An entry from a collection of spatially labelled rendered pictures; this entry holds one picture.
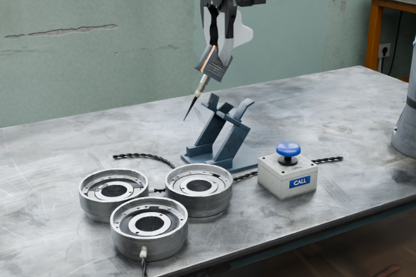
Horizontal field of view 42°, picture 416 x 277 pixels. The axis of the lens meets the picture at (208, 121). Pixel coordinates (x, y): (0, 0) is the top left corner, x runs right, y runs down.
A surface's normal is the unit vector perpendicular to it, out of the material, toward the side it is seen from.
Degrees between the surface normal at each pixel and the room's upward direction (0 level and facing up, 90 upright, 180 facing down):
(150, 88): 90
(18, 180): 0
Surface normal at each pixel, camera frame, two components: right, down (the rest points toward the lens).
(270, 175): -0.89, 0.18
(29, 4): 0.45, 0.33
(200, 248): -0.01, -0.92
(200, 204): 0.04, 0.38
